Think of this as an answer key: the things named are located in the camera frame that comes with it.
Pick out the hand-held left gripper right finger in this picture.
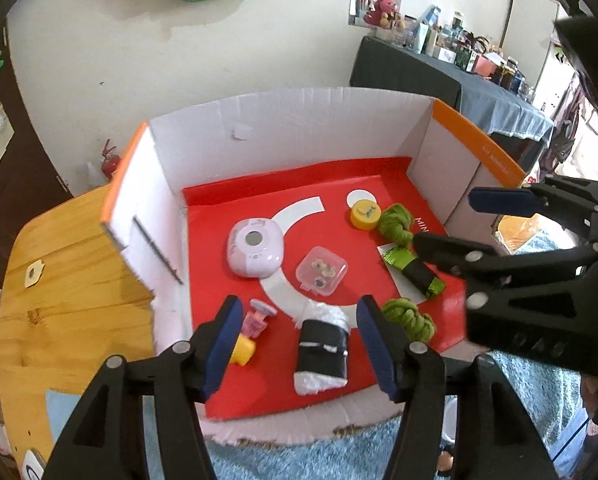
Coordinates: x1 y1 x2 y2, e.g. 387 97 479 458
356 295 564 480

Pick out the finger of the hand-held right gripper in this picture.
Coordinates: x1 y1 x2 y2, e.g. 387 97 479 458
413 232 587 318
469 177 598 246

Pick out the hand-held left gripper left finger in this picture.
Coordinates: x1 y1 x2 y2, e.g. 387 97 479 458
41 295 244 480

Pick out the green yarn knot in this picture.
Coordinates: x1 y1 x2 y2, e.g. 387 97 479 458
377 205 414 247
381 298 437 343

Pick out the white roll with black band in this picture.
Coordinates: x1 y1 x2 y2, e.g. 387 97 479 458
293 302 352 396

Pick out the yellow bottle cap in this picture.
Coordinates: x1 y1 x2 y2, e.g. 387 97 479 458
350 199 382 231

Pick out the pink round case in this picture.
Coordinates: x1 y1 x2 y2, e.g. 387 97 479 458
227 217 284 279

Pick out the clear square plastic box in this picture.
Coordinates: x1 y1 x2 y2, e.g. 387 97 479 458
296 246 348 297

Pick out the orange cardboard box red bottom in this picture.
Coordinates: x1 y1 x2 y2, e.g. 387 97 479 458
101 86 530 448

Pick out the person's right hand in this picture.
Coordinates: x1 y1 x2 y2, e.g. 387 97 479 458
581 375 598 436

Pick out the green and black packet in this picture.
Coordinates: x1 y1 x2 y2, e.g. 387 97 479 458
381 245 447 302

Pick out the yellow and pink toy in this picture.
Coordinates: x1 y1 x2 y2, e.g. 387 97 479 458
229 299 278 367

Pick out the purple curtain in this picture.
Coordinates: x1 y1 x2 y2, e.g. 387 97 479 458
544 70 598 186

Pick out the fluffy light blue towel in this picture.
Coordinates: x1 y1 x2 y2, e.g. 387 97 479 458
44 215 587 480

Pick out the side table with blue cloth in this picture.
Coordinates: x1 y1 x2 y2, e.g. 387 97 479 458
350 35 554 171

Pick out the white refrigerator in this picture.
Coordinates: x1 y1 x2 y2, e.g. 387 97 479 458
499 0 574 111

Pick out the small wooden tag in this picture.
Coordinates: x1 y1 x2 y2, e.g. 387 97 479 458
23 260 46 289

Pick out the red fire extinguisher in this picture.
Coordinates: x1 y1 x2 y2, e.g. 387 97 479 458
101 139 123 181

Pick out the white square charger device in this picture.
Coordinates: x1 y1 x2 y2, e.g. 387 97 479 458
24 447 47 480

